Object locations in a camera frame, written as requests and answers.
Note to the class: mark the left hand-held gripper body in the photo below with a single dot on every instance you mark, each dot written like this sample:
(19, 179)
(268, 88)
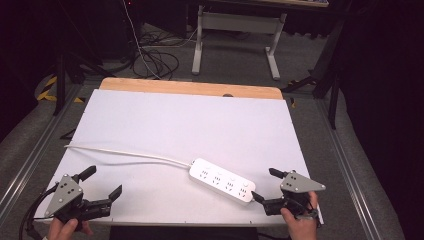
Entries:
(65, 193)

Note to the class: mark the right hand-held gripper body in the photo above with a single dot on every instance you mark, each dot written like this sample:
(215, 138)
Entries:
(298, 184)

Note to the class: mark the white power strip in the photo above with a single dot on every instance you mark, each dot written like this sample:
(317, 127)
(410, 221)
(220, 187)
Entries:
(221, 180)

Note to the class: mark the person's left hand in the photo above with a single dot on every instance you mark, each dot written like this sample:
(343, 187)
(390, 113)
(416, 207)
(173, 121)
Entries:
(60, 231)

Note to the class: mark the person's right hand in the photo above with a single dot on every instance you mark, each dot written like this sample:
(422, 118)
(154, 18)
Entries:
(301, 228)

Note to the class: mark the black tripod stand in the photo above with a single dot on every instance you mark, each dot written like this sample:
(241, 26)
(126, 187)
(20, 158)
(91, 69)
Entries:
(60, 83)

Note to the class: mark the white board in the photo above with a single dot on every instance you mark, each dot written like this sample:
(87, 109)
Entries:
(186, 130)

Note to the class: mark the wooden table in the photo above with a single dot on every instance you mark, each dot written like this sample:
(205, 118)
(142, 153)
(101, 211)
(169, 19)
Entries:
(186, 87)

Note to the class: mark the aluminium rail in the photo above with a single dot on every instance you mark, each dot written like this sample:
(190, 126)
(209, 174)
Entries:
(350, 173)
(30, 160)

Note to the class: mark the white metal table frame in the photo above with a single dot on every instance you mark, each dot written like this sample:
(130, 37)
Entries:
(238, 21)

